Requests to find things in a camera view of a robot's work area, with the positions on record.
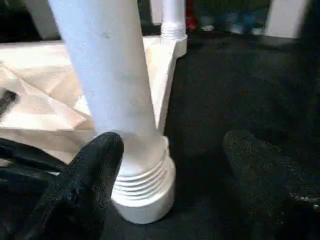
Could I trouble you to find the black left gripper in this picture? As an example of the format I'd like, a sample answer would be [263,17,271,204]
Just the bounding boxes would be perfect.
[0,90,75,175]

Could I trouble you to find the white plastic table leg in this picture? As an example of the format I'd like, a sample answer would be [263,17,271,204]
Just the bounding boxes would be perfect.
[159,0,187,41]
[46,0,172,201]

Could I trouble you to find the black table mat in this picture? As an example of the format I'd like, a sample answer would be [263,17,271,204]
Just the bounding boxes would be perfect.
[99,31,320,240]

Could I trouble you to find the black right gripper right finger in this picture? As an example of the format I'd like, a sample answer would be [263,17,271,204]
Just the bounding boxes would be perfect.
[221,129,320,240]

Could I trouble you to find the white plastic table top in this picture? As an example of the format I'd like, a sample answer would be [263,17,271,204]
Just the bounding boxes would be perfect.
[0,34,188,225]

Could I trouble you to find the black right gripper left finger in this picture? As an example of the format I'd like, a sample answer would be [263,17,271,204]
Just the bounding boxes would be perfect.
[13,131,125,240]

